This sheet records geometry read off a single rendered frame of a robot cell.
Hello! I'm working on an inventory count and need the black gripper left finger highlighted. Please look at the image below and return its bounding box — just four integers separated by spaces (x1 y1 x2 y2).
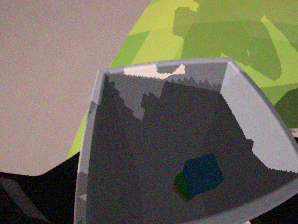
0 151 81 224

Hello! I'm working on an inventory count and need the blue cube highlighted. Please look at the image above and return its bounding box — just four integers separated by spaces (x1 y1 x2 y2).
182 153 225 196

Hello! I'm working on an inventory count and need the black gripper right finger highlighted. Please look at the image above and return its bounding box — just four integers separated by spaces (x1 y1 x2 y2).
250 193 298 224

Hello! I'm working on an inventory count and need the white square cup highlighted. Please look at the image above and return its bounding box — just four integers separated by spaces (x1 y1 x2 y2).
73 56 298 224

